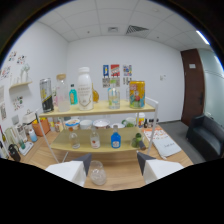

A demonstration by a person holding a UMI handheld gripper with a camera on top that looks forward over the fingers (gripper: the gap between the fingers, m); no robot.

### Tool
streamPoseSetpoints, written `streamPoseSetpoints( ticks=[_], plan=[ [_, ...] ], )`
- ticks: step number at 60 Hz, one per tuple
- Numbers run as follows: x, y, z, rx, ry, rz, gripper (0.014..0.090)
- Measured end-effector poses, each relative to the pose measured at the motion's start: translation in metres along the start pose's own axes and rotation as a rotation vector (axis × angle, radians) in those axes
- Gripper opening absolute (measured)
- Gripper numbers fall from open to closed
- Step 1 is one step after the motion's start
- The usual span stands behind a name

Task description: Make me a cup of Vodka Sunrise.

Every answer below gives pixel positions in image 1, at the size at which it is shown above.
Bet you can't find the clear bottle green cap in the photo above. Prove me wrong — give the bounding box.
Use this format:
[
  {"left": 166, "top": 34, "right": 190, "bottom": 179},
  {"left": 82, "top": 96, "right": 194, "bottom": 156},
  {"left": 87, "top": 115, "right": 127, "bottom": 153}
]
[{"left": 107, "top": 78, "right": 121, "bottom": 110}]

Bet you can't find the clear bottle red label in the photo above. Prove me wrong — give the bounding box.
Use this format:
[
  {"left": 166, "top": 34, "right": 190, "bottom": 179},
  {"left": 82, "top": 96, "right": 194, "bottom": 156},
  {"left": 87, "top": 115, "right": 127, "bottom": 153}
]
[{"left": 89, "top": 125, "right": 101, "bottom": 149}]

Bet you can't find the clear glass with ice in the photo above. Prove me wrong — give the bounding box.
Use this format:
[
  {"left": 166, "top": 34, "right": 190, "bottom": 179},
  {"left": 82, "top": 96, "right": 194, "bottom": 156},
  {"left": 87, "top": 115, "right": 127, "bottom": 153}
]
[{"left": 87, "top": 160, "right": 108, "bottom": 186}]

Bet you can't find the bowl with blue lid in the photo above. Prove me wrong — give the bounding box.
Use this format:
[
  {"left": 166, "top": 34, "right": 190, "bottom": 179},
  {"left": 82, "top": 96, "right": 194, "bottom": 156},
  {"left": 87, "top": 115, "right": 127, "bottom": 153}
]
[{"left": 64, "top": 118, "right": 81, "bottom": 132}]

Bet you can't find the wooden wall shelf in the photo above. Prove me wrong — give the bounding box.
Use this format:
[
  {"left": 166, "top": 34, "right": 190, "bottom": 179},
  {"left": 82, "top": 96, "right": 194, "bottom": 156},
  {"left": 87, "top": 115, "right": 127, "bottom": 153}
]
[{"left": 8, "top": 80, "right": 34, "bottom": 90}]

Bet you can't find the multicolour wall poster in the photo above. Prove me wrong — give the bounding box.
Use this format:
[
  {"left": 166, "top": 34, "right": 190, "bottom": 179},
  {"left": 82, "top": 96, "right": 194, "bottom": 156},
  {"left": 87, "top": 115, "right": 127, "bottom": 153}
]
[{"left": 122, "top": 64, "right": 133, "bottom": 77}]

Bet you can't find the green mug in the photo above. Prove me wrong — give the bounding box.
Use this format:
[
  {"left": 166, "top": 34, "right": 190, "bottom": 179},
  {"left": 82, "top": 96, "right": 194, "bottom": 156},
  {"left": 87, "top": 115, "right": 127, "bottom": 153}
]
[{"left": 121, "top": 117, "right": 137, "bottom": 128}]

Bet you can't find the small teal bottle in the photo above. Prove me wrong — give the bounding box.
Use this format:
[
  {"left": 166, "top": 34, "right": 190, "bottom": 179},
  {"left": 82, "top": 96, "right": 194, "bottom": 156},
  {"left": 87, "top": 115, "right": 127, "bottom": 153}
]
[{"left": 68, "top": 83, "right": 79, "bottom": 106}]

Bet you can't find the yellow drink can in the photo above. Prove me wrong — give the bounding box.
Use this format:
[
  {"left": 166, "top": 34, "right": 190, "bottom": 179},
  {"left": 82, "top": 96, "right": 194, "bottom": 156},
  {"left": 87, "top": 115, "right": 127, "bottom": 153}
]
[{"left": 128, "top": 80, "right": 146, "bottom": 109}]

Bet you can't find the orange pot with fruit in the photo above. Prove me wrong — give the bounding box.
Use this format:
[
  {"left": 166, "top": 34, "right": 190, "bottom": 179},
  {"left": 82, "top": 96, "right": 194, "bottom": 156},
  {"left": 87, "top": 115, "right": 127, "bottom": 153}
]
[{"left": 32, "top": 118, "right": 51, "bottom": 137}]

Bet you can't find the brown door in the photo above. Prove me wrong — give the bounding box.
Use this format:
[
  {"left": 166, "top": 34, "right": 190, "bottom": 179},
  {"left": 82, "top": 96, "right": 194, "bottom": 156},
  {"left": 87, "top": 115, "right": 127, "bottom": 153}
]
[{"left": 180, "top": 48, "right": 205, "bottom": 127}]

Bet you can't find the green glass with limes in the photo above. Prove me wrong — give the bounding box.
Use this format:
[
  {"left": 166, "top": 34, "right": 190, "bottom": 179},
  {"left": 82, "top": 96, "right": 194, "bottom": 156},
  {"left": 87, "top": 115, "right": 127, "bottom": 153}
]
[{"left": 130, "top": 132, "right": 147, "bottom": 149}]

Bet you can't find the ceiling strip light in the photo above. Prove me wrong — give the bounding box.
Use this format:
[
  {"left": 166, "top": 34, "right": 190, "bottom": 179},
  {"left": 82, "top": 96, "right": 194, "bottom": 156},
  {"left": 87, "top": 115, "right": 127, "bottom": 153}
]
[{"left": 195, "top": 29, "right": 211, "bottom": 46}]

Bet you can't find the ceiling air vent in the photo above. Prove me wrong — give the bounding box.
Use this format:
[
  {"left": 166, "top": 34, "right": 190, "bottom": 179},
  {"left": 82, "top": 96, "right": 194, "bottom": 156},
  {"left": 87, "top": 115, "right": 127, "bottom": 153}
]
[{"left": 125, "top": 24, "right": 150, "bottom": 35}]

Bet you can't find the white book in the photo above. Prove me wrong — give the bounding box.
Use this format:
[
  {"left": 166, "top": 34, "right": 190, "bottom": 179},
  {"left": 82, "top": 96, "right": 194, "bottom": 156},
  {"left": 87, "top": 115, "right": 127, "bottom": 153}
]
[{"left": 155, "top": 136, "right": 183, "bottom": 159}]

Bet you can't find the small pink bottle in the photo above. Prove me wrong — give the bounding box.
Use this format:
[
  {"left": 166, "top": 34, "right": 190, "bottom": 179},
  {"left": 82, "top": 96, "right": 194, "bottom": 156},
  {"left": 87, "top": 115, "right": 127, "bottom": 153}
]
[{"left": 52, "top": 87, "right": 58, "bottom": 108}]

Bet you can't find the black yellow tall can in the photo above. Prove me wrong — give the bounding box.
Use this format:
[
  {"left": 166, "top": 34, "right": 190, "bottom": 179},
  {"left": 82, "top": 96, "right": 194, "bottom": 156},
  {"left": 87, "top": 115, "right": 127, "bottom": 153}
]
[{"left": 39, "top": 77, "right": 55, "bottom": 114}]

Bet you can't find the clear bottle orange cap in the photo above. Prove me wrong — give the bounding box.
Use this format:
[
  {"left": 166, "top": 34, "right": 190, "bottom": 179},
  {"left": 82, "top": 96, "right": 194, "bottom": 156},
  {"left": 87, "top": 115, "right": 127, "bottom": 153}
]
[{"left": 68, "top": 126, "right": 81, "bottom": 150}]

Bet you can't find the orange book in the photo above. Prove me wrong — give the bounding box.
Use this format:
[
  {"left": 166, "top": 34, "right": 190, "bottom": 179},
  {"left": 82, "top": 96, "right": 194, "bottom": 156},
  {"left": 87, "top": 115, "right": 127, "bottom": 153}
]
[{"left": 143, "top": 125, "right": 171, "bottom": 141}]

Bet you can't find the black kettle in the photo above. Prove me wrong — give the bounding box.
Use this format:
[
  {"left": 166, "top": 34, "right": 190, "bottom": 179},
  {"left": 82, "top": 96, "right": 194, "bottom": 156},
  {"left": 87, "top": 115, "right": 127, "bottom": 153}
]
[{"left": 7, "top": 143, "right": 22, "bottom": 163}]

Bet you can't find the two-tier wooden shelf rack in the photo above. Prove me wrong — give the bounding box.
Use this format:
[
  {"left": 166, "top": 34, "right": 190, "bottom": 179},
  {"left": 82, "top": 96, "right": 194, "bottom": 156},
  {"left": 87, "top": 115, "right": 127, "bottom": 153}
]
[{"left": 34, "top": 96, "right": 159, "bottom": 164}]

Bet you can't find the glass jar cork lid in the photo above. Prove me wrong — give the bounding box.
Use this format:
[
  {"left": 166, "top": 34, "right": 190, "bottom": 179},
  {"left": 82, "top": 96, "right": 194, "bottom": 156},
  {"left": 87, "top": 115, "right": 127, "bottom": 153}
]
[{"left": 55, "top": 73, "right": 71, "bottom": 113}]

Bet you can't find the black armchair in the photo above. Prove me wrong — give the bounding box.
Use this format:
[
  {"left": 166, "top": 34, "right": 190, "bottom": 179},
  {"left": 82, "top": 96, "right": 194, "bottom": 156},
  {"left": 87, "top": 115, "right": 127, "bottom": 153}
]
[{"left": 185, "top": 114, "right": 224, "bottom": 161}]

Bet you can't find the white tray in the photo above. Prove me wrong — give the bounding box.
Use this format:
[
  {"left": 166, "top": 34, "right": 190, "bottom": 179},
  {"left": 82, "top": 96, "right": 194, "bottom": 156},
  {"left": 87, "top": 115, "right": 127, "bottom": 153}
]
[{"left": 18, "top": 140, "right": 35, "bottom": 157}]

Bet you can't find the small bottle blue liquid white cap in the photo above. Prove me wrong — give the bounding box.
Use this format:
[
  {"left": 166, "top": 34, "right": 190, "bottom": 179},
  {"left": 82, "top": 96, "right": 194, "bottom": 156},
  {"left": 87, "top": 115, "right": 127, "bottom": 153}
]
[{"left": 28, "top": 129, "right": 38, "bottom": 143}]

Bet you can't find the red wall poster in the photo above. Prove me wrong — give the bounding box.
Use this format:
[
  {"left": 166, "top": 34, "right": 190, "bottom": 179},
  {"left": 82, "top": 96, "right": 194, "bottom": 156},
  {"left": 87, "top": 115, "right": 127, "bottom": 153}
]
[{"left": 110, "top": 63, "right": 121, "bottom": 78}]

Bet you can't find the blue yellow wall poster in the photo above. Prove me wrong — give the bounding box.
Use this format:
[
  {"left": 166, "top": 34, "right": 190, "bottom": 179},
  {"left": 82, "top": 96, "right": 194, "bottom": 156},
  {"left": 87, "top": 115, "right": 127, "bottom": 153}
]
[{"left": 102, "top": 64, "right": 110, "bottom": 78}]

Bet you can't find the white bowl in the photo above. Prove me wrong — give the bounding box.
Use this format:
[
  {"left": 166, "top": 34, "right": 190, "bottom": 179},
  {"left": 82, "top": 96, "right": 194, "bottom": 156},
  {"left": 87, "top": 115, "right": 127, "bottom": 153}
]
[{"left": 79, "top": 119, "right": 93, "bottom": 130}]

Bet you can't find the large white milk bottle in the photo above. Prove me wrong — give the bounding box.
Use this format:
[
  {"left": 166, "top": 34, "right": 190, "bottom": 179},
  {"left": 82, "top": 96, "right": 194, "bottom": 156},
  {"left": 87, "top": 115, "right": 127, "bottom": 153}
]
[{"left": 76, "top": 66, "right": 95, "bottom": 111}]

